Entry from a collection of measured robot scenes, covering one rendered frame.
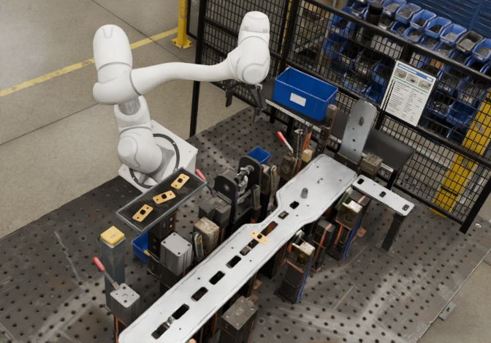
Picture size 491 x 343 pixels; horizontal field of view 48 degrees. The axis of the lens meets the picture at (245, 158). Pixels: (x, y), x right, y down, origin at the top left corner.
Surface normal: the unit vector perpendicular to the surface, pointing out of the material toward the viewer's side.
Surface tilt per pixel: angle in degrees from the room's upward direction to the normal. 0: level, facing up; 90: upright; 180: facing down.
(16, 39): 0
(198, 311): 0
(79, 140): 0
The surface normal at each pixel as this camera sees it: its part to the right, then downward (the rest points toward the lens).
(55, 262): 0.13, -0.74
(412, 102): -0.61, 0.47
